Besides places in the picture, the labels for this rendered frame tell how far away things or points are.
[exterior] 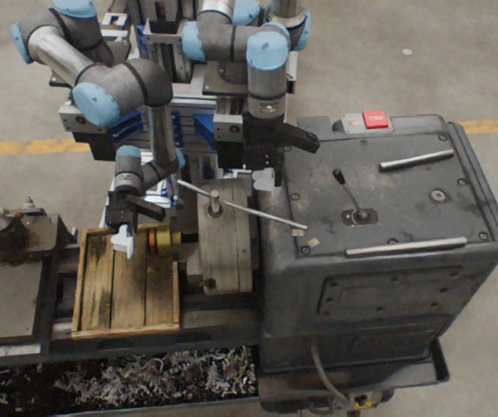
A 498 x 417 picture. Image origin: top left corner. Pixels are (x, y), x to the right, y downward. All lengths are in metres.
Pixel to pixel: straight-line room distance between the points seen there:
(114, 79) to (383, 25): 2.95
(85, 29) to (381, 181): 0.98
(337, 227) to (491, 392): 1.51
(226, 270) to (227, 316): 0.28
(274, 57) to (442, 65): 2.90
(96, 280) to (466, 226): 1.05
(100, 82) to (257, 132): 0.45
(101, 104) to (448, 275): 0.95
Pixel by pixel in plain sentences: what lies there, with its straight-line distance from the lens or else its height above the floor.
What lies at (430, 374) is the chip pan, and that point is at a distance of 1.96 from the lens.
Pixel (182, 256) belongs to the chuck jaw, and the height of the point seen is 1.11.
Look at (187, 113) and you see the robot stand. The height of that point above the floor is 1.02.
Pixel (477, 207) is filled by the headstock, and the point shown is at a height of 1.26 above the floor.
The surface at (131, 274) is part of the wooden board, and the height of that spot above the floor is 0.88.
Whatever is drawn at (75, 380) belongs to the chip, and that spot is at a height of 0.58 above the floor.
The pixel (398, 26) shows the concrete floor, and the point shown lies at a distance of 4.10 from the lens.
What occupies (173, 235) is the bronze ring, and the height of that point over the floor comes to 1.11.
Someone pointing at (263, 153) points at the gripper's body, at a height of 1.49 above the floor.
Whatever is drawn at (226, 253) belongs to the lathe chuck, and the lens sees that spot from 1.31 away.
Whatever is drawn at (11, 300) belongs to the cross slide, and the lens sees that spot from 1.63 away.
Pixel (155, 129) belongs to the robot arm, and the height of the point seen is 1.21.
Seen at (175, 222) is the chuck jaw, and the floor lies 1.13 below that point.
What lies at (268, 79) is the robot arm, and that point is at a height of 1.64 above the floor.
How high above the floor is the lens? 2.31
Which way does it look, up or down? 55 degrees down
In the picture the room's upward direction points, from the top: straight up
